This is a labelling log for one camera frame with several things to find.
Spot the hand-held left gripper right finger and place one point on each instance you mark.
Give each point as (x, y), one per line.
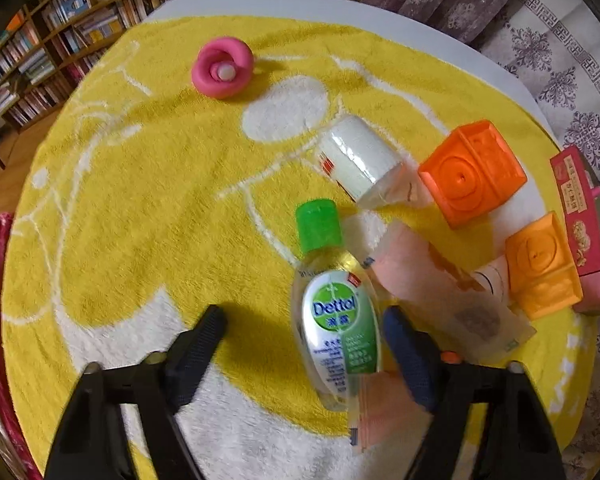
(410, 360)

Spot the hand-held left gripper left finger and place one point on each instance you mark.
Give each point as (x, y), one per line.
(195, 360)

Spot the pink snack packet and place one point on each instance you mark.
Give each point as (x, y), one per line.
(380, 400)
(430, 285)

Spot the green cap sanitizer bottle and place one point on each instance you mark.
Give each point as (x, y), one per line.
(330, 310)

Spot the pink cardboard box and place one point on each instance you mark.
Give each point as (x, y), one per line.
(577, 220)

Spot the light orange toy cube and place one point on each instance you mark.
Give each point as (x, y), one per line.
(542, 265)

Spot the yellow and white printed towel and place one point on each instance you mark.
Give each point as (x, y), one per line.
(130, 210)

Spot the dark orange toy cube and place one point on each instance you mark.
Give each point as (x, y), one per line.
(472, 175)

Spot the white plastic bottle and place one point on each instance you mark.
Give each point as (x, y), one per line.
(360, 155)

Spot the white purple patterned cloth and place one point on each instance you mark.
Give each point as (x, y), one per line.
(555, 60)

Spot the wooden bookshelf with books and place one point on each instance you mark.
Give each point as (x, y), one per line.
(55, 35)

